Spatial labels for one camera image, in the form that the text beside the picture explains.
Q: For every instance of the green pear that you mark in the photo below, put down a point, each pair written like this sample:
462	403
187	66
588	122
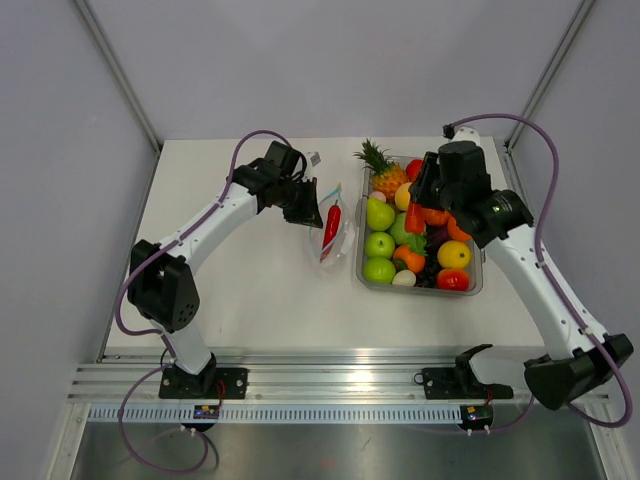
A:
379	215

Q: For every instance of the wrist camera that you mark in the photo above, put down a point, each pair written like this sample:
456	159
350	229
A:
313	158
461	133

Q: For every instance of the pink egg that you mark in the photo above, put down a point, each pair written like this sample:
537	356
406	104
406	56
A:
378	195

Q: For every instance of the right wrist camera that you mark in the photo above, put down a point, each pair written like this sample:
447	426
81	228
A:
461	133

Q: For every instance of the clear plastic food bin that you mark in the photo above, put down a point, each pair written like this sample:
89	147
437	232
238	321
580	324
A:
474	269

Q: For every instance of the yellow peach with leaf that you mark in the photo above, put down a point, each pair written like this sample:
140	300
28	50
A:
402	197

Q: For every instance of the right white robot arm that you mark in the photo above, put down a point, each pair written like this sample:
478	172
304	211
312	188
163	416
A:
580	355

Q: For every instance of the orange carrot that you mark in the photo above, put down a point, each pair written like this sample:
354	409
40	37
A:
414	220

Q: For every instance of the red apple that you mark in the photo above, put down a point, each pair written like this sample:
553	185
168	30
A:
413	169

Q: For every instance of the left aluminium frame post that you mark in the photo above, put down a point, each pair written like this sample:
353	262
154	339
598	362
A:
109	57

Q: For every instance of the yellow lemon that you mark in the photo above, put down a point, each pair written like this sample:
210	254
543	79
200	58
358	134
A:
454	255

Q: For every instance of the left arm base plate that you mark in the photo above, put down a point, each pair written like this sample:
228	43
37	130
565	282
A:
220	382

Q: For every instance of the white slotted cable duct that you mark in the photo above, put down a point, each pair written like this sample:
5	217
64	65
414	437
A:
276	414

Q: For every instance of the aluminium frame post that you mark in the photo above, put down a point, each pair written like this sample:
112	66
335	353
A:
567	41
109	57

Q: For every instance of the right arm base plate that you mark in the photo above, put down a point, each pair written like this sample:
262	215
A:
451	383

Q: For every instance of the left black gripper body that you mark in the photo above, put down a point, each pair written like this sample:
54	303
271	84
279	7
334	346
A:
287	194

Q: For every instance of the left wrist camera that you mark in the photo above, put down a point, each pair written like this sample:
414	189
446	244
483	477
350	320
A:
313	158

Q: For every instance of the green apple front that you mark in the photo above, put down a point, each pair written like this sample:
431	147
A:
379	270

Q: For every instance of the dark grape bunch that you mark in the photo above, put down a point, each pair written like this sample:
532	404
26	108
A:
427	278

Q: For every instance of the green apple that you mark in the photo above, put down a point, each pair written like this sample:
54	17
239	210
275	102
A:
379	270
379	244

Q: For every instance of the red tomato with leaves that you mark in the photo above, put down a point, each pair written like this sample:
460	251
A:
453	279

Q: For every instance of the large orange fruit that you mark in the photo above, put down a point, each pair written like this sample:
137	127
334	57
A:
455	232

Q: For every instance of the pineapple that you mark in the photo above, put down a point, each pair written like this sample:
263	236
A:
387	176

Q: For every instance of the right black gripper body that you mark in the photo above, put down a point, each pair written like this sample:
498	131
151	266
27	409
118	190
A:
447	198

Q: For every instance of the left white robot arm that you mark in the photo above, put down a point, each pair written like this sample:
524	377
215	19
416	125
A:
260	290

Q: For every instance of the right aluminium frame post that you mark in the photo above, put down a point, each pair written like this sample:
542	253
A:
567	41

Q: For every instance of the white egg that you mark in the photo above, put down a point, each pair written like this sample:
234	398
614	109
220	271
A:
405	278

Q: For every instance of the purple eggplant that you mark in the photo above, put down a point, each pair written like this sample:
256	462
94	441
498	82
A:
436	235

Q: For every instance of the aluminium mounting rail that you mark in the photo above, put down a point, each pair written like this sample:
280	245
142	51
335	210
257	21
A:
329	376

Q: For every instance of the clear zip top bag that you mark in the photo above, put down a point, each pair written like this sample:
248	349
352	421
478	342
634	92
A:
329	246

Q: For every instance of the orange mini pumpkin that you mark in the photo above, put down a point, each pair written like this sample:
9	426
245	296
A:
433	217

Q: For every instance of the red chili pepper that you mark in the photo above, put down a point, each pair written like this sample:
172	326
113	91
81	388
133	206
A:
332	224

